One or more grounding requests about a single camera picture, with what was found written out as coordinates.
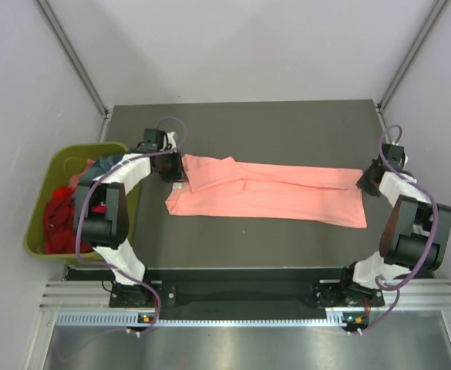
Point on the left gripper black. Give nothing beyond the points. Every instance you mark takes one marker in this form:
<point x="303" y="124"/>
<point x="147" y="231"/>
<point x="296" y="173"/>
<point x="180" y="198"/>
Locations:
<point x="176" y="175"/>

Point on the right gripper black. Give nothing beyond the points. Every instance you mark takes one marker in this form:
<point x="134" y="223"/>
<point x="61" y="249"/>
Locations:
<point x="362" y="183"/>

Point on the salmon pink t shirt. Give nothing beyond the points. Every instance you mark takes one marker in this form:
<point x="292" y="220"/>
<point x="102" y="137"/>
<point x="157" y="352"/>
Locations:
<point x="229" y="188"/>

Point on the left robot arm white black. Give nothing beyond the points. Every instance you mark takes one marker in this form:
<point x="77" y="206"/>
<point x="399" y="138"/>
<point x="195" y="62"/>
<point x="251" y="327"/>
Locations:
<point x="101" y="221"/>

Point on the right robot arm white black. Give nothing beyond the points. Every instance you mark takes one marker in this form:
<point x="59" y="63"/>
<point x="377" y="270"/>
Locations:
<point x="415" y="237"/>

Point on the grey blue t shirt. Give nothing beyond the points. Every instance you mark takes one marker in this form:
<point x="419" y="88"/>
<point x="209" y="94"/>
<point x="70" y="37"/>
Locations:
<point x="96" y="168"/>

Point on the olive green plastic bin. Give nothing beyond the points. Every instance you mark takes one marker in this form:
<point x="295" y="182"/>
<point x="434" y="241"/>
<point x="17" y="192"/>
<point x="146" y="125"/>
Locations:
<point x="66" y="163"/>

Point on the red t shirt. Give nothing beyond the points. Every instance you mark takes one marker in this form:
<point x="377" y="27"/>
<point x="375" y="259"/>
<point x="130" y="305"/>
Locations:
<point x="58" y="222"/>

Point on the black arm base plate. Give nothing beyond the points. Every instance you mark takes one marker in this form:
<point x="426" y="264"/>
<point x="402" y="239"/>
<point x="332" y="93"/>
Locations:
<point x="310" y="294"/>

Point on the left aluminium corner post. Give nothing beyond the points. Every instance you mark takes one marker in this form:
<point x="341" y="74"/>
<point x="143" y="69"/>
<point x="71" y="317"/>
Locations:
<point x="71" y="54"/>

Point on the aluminium corner post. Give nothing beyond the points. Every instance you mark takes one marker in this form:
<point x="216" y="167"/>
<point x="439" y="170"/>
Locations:
<point x="71" y="54"/>
<point x="424" y="31"/>

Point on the slotted grey cable duct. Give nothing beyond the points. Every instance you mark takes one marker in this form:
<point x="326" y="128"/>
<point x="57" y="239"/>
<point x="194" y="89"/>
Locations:
<point x="141" y="320"/>

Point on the right aluminium corner post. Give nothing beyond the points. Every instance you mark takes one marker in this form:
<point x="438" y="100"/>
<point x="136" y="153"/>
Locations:
<point x="424" y="31"/>

